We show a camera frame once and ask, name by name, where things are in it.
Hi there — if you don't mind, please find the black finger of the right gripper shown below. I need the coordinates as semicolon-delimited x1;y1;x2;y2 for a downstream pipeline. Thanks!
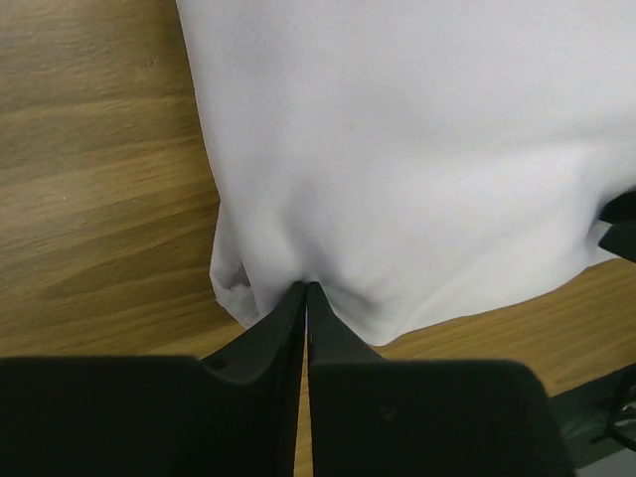
599;191;636;261

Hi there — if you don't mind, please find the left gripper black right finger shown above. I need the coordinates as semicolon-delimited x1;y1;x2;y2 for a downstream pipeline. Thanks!
306;283;574;477

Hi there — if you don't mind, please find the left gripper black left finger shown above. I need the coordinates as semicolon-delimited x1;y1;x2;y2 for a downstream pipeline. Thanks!
1;283;305;476

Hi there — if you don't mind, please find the white t shirt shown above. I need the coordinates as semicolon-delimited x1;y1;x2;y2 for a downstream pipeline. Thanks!
177;1;635;346

